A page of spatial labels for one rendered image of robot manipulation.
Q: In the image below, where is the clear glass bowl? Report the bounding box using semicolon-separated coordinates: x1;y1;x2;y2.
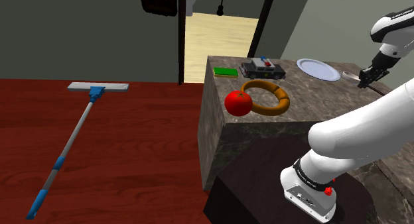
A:
342;70;362;86

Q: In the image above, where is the pale blue plate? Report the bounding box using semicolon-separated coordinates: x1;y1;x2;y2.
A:
296;58;342;82

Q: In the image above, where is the marble counter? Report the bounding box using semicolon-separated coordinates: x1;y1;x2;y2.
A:
197;55;414;224

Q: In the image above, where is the black and white police car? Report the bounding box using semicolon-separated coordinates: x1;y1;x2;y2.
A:
239;56;287;80

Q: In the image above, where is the red tomato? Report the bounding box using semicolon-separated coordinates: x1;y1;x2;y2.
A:
224;90;253;117

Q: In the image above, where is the green and yellow sponge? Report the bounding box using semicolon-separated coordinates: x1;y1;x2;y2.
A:
213;67;239;78

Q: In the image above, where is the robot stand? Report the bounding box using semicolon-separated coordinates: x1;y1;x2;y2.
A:
202;137;379;224

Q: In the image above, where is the white toilet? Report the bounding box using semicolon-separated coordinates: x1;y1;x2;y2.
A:
185;0;198;17

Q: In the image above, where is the blue and grey floor mop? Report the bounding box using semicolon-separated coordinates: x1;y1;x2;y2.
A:
25;82;130;221

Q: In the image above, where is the orange ring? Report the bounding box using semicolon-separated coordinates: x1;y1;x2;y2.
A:
240;80;291;117

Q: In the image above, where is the dark wall hanging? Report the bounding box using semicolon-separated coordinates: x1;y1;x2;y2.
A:
140;0;178;17

